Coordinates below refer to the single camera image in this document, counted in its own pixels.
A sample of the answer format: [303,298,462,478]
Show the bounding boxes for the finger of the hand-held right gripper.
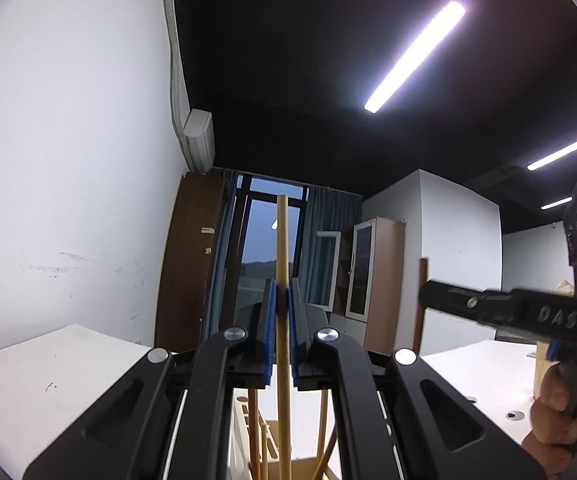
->
[418,280,524,333]

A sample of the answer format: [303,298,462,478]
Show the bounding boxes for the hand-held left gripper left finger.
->
[22,280,278,480]

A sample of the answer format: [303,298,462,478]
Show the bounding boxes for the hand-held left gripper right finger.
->
[287,277,549,480]

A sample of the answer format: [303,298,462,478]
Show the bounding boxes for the brown wooden chopstick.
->
[248,389,261,480]

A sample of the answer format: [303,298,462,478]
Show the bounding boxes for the cream plastic utensil holder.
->
[228,394,341,480]

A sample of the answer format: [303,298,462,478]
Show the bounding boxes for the person's right hand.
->
[521,364,577,479]

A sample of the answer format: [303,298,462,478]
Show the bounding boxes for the white window sash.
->
[313,230,343,309]

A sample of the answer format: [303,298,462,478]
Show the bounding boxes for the wooden cabinet with glass door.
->
[332,216,407,352]

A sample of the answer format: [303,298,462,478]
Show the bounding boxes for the dark framed window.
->
[232,172,314,322]

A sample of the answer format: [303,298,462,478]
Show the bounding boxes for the brown wooden door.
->
[154,172,230,353]

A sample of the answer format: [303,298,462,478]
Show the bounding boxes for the blue grey curtain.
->
[301,187,364,311]

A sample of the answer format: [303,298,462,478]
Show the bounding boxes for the white air conditioner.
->
[183,109,217,171]

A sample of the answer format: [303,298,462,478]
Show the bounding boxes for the white wall pipe duct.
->
[160,0,195,162]

